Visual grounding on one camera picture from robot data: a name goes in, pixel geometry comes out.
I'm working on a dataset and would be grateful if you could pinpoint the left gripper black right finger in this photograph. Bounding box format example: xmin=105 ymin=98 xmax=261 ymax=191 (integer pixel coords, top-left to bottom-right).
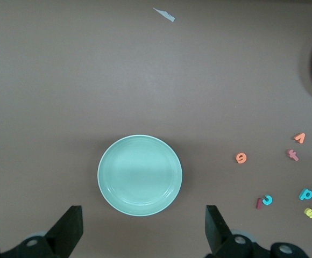
xmin=201 ymin=205 xmax=310 ymax=258

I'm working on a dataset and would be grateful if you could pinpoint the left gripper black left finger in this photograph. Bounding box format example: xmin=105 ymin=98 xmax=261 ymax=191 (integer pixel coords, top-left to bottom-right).
xmin=0 ymin=205 xmax=83 ymax=258

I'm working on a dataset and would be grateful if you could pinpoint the green plate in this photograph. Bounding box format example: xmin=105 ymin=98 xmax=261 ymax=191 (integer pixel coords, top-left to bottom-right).
xmin=97 ymin=134 xmax=183 ymax=217

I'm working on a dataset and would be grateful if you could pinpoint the teal foam letter p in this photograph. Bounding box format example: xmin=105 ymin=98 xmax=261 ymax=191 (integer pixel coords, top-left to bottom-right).
xmin=298 ymin=188 xmax=312 ymax=201

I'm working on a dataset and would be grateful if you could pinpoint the salmon foam letter f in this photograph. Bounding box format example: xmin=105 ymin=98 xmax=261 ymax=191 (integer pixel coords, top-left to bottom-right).
xmin=287 ymin=148 xmax=300 ymax=162

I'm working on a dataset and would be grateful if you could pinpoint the orange foam letter v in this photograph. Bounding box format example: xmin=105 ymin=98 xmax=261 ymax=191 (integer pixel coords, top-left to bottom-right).
xmin=293 ymin=132 xmax=307 ymax=145

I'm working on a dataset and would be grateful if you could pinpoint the brown paper table cover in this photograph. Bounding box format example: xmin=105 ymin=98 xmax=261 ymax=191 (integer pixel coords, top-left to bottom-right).
xmin=0 ymin=0 xmax=312 ymax=258

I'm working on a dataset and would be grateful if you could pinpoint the white paper scrap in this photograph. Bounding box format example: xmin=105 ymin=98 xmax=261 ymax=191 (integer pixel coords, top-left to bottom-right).
xmin=152 ymin=7 xmax=176 ymax=23

